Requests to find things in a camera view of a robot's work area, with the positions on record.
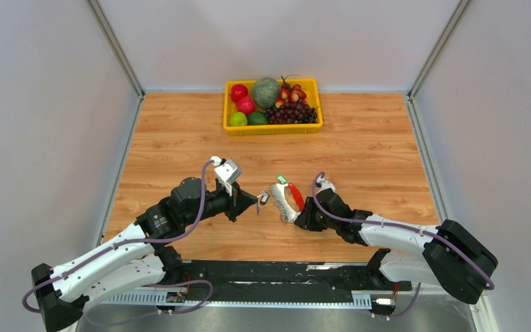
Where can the slotted grey cable duct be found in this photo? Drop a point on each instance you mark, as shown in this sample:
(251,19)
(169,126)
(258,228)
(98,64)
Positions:
(168,297)

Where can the dark green avocado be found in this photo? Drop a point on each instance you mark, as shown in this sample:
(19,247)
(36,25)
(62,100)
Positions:
(257,118)

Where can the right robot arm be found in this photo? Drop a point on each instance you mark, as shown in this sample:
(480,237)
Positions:
(445,255)

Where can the key with green tag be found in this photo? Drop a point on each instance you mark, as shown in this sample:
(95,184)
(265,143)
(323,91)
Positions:
(282,180)

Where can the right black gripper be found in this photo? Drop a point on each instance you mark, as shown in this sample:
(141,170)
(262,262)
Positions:
(305,220)

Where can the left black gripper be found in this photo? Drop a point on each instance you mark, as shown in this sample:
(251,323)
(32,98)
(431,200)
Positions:
(238,203)

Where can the dark purple grape bunch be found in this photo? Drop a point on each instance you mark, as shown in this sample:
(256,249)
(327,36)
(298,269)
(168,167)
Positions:
(292,113)

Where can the key with black tag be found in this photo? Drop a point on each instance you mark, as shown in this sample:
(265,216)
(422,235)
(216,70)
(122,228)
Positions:
(263,197)

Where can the light green lime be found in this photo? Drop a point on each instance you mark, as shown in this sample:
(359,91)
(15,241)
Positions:
(237,119)

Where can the metal key organizer with rings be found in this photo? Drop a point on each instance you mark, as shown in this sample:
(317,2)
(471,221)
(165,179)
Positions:
(288,212)

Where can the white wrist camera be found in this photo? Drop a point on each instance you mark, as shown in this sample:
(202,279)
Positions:
(321,183)
(227,172)

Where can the red cherry cluster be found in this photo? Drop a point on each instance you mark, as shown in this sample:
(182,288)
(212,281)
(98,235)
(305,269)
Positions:
(289,93)

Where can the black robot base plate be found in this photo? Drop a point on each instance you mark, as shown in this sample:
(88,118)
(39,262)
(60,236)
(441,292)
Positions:
(278,280)

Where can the yellow plastic fruit tray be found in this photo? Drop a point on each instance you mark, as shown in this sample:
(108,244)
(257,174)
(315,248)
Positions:
(308,84)

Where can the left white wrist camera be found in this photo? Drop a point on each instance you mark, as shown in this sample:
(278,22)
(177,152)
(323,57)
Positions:
(227,172)

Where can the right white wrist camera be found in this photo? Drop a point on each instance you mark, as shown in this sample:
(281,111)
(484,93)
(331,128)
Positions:
(321,183)

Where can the pink red apple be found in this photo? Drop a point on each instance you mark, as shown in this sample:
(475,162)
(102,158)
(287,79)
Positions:
(246,105)

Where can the green melon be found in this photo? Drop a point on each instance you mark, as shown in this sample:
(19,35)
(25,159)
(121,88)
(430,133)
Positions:
(265,92)

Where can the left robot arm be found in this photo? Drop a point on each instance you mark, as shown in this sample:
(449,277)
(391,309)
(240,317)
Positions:
(138,256)

